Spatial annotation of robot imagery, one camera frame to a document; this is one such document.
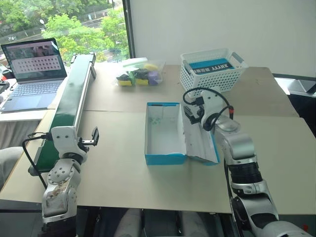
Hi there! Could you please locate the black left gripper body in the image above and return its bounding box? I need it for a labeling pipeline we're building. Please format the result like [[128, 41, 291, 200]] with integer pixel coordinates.
[[77, 136, 96, 153]]

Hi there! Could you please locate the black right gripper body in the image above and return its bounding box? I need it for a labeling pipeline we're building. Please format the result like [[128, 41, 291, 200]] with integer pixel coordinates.
[[194, 104, 206, 123]]

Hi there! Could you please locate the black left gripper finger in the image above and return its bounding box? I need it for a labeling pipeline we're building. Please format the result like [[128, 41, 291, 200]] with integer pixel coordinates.
[[91, 126, 100, 147]]

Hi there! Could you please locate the blue cardboard box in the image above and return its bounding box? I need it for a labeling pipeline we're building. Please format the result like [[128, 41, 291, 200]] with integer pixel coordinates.
[[144, 101, 221, 166]]

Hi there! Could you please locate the green conveyor belt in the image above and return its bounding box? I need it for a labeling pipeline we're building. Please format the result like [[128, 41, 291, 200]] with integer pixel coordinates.
[[28, 52, 98, 177]]

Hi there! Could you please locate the blue box with black label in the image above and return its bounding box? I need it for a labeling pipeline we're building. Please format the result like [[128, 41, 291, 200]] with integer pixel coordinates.
[[188, 57, 236, 75]]

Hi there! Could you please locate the white perforated plastic basket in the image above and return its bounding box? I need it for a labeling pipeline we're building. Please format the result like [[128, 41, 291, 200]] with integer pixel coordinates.
[[179, 48, 249, 93]]

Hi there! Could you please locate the purple sponge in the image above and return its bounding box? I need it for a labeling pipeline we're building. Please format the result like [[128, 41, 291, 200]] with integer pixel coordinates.
[[148, 71, 159, 86]]

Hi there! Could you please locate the clear plastic bag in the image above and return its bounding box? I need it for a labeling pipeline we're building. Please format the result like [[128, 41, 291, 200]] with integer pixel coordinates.
[[114, 57, 167, 87]]

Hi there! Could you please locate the grey fabric seat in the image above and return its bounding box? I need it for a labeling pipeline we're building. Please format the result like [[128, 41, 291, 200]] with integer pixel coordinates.
[[0, 146, 24, 191]]

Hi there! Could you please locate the grey laptop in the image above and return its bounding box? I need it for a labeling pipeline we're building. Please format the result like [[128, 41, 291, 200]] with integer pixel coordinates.
[[0, 38, 68, 114]]

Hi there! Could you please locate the black device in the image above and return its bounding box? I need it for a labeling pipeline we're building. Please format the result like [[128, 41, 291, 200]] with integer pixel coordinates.
[[0, 64, 16, 95]]

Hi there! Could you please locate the black desk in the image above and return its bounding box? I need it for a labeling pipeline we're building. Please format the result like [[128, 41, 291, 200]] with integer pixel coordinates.
[[272, 72, 316, 139]]

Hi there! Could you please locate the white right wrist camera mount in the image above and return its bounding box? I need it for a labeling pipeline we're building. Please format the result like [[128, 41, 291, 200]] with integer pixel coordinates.
[[198, 89, 224, 131]]

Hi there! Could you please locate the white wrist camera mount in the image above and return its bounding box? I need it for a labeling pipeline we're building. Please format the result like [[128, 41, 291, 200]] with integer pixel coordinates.
[[50, 125, 80, 157], [198, 89, 224, 131]]

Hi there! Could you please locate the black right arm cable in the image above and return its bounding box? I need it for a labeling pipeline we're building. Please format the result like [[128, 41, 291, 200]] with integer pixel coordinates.
[[182, 87, 235, 119]]

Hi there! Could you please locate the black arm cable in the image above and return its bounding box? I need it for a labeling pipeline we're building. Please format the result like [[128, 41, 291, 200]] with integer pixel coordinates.
[[22, 132, 53, 189], [182, 87, 235, 119]]

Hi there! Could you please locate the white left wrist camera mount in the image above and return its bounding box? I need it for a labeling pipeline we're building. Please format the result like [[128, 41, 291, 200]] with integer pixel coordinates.
[[50, 125, 80, 157]]

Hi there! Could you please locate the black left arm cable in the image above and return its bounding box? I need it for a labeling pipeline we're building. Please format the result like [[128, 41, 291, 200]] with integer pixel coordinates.
[[22, 132, 53, 189]]

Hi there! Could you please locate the black window frame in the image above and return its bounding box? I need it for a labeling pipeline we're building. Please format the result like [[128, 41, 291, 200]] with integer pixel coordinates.
[[122, 0, 136, 60]]

